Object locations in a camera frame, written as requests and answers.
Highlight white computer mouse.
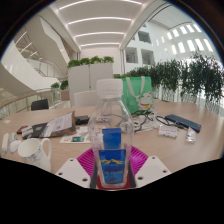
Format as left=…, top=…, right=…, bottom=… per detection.
left=8, top=139, right=23, bottom=154

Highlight black cables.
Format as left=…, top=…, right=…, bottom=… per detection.
left=131, top=109, right=188, bottom=133

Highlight white card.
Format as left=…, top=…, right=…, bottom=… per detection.
left=157, top=124, right=179, bottom=139

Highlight small planter with plants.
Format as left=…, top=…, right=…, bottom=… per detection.
left=50, top=79, right=70, bottom=101

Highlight black chair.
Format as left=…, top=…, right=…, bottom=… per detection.
left=30, top=98, right=50, bottom=112

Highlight small red black object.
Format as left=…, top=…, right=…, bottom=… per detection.
left=16, top=124, right=29, bottom=135

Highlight black notebook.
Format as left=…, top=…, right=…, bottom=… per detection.
left=21, top=122, right=49, bottom=140

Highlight glass railing with handrail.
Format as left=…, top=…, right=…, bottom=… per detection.
left=0, top=88, right=63, bottom=119

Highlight small white packet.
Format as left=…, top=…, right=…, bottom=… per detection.
left=185, top=126, right=198, bottom=144

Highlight row of green plants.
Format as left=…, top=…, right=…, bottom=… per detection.
left=114, top=53, right=224, bottom=116

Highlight white printed mug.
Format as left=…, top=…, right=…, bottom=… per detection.
left=17, top=137, right=53, bottom=173

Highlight small black box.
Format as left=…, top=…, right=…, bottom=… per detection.
left=74, top=114, right=90, bottom=126

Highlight white chair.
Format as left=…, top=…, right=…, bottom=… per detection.
left=73, top=89, right=99, bottom=108

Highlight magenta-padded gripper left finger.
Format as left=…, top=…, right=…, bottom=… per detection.
left=54, top=147, right=99, bottom=189

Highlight white cabinet with plants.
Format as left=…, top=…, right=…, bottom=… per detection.
left=66, top=55, right=115, bottom=108

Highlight green tote bag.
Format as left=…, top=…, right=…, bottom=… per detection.
left=120, top=75, right=156, bottom=115

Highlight ceiling light strips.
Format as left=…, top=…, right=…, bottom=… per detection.
left=58, top=0, right=144, bottom=48

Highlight dark blue flat case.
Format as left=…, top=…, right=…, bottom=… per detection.
left=164, top=113, right=203, bottom=134

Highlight colourful sticker sheet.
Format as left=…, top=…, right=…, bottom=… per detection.
left=59, top=132, right=91, bottom=145

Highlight clear blue-labelled water bottle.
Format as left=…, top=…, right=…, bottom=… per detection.
left=87, top=78, right=136, bottom=190

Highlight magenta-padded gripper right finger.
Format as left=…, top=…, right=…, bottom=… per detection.
left=128, top=145, right=173, bottom=188

